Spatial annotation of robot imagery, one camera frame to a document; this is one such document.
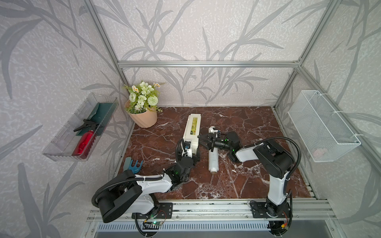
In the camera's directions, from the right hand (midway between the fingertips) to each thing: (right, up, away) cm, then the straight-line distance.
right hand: (198, 139), depth 81 cm
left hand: (-3, -4, +3) cm, 6 cm away
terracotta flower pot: (-36, +11, +18) cm, 42 cm away
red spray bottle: (-45, +3, -21) cm, 50 cm away
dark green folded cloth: (-47, +9, -14) cm, 50 cm away
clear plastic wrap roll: (+9, -13, +5) cm, 17 cm away
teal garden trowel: (-43, -15, +9) cm, 47 cm away
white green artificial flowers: (-32, +24, +6) cm, 41 cm away
